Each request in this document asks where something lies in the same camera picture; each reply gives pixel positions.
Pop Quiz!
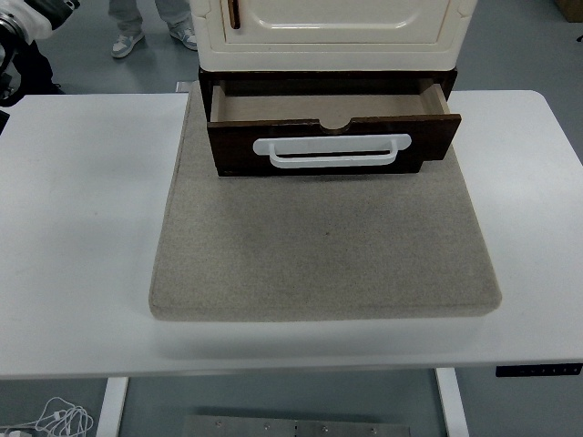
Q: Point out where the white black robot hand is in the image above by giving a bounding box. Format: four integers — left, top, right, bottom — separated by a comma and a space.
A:
5, 0, 82, 45

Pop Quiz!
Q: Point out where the dark brown wooden drawer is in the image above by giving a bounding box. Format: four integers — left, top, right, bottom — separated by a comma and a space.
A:
206, 77, 463, 177

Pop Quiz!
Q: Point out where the white drawer handle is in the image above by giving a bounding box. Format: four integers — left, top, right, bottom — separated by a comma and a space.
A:
252, 133, 413, 170

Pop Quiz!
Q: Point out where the dark brown wooden cabinet base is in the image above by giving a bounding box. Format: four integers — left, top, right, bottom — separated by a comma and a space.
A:
198, 67, 457, 178

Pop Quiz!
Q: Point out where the cream plastic cabinet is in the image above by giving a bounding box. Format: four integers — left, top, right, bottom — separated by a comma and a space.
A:
189, 0, 477, 73

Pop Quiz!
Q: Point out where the person's leg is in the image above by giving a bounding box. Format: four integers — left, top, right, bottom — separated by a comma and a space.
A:
16, 39, 66, 96
154, 0, 198, 51
107, 0, 147, 60

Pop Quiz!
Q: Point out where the beige fabric mat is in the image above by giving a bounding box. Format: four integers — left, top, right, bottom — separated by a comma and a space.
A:
148, 81, 504, 322

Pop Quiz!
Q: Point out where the white table leg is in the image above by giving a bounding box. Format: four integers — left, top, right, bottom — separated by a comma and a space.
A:
95, 376, 131, 437
435, 367, 471, 437

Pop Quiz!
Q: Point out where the grey metal plate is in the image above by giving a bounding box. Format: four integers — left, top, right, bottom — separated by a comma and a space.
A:
181, 414, 414, 437

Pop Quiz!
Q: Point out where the cardboard box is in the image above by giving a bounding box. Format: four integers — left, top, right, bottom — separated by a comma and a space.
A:
553, 0, 583, 22

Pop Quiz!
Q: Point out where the black table control panel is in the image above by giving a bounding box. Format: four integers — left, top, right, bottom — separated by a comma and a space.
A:
495, 363, 583, 379

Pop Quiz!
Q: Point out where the white cable bundle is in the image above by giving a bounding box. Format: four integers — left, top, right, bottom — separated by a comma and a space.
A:
0, 396, 96, 437

